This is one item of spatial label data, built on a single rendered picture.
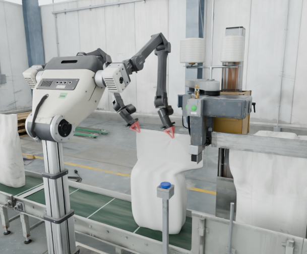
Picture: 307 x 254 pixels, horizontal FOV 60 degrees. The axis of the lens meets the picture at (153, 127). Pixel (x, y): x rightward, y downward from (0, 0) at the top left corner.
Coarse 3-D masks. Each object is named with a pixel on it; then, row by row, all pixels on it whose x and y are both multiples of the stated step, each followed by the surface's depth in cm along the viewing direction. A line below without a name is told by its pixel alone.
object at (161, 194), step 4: (172, 184) 153; (160, 188) 148; (168, 188) 147; (172, 188) 150; (160, 192) 149; (164, 192) 147; (168, 192) 146; (172, 192) 151; (160, 196) 149; (164, 196) 148; (168, 196) 147
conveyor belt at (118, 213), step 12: (72, 192) 247; (84, 192) 247; (72, 204) 225; (84, 204) 225; (96, 204) 224; (108, 204) 224; (120, 204) 224; (84, 216) 206; (96, 216) 206; (108, 216) 206; (120, 216) 205; (132, 216) 205; (120, 228) 190; (132, 228) 189; (144, 228) 189; (180, 240) 175
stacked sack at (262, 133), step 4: (260, 132) 425; (264, 132) 423; (268, 132) 420; (272, 132) 420; (276, 132) 420; (280, 132) 420; (284, 132) 420; (268, 136) 406; (272, 136) 403; (276, 136) 400; (280, 136) 398; (284, 136) 399; (288, 136) 398; (292, 136) 395; (296, 136) 404
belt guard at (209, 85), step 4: (188, 80) 186; (192, 80) 178; (196, 80) 175; (200, 80) 173; (204, 80) 172; (208, 80) 171; (188, 84) 186; (192, 84) 178; (196, 84) 170; (200, 84) 163; (204, 84) 157; (208, 84) 153; (212, 84) 151; (216, 84) 152; (200, 88) 164; (204, 88) 157; (208, 88) 153; (212, 88) 152; (216, 88) 152
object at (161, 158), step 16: (144, 144) 187; (160, 144) 179; (176, 144) 173; (144, 160) 188; (160, 160) 182; (176, 160) 175; (144, 176) 181; (160, 176) 175; (176, 176) 174; (144, 192) 183; (176, 192) 173; (144, 208) 185; (160, 208) 179; (176, 208) 176; (144, 224) 189; (160, 224) 183; (176, 224) 178
